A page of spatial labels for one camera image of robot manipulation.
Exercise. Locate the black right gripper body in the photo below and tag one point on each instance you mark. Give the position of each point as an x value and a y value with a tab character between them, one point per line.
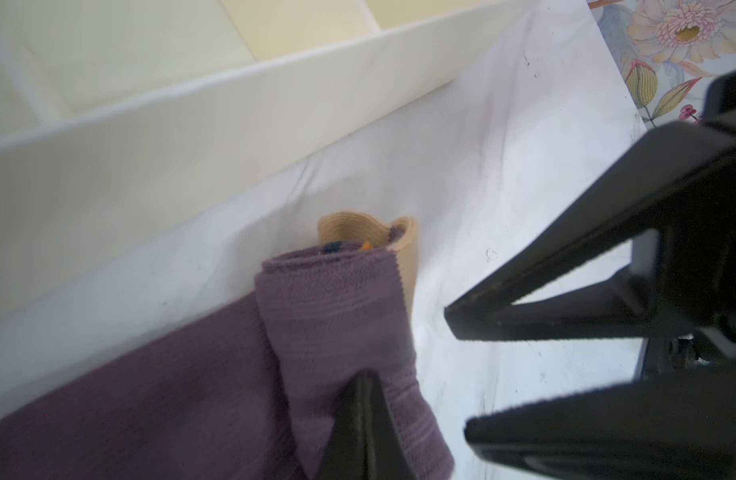
715	341

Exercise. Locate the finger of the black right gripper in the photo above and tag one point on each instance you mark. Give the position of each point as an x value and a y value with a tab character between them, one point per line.
624	260
678	427

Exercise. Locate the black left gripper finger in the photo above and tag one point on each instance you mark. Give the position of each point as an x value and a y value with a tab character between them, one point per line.
365	443

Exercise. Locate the purple sock with beige toe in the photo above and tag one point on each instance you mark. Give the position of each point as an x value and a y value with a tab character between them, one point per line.
250	391

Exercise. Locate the cream compartment tray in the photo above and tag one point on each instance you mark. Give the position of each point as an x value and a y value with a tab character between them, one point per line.
77	195

